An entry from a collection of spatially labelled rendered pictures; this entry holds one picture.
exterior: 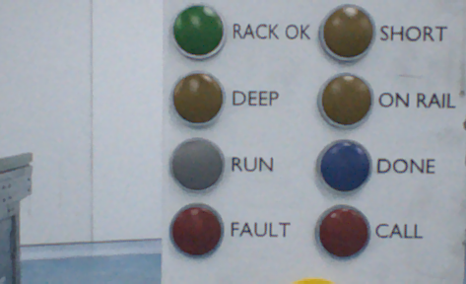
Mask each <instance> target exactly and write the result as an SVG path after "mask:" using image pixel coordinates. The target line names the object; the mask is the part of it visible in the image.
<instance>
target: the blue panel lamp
mask: <svg viewBox="0 0 466 284"><path fill-rule="evenodd" d="M369 168H370V166H369V160H368V157H367V153H366V152H365V151H364V150H363V149H362V147H359V146H358V145H357V144H355V143H352V142H339V143H337V144H335V145H333V146H332V147H330V148H328V149H327V152H326V153H324V155H323V157H322V161H321V165H320V169H321V173H322V177H323V179H324V181H325V182H327V184H328V185H329V186H330V187H332V188H334V189H336V190H338V191H343V192H347V191H352V190H354V189H356V188H357V187H360V186H361V185H362V184H363V183H364V182H365V181H366V178H367V176H368V173H369Z"/></svg>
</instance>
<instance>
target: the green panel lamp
mask: <svg viewBox="0 0 466 284"><path fill-rule="evenodd" d="M223 35H224V27H223V23H222V19H221V17H219V15H218V14H217V13H216V12H215V11H214V10H212V9H211V8H210V7H208V6H201V5H195V6H188V7H186V9H184V10H183V11H181V12H180V13H179V15H178V16H177V17H176V20H175V22H174V25H173V36H174V39H175V41H176V44H177V45H178V46H179V47H180V48H181V50H183V51H185V52H186V53H188V54H191V55H193V56H203V55H206V54H209V53H211V51H214V50H215V49H216V48H217V46H219V45H220V43H221V41H222V37H223Z"/></svg>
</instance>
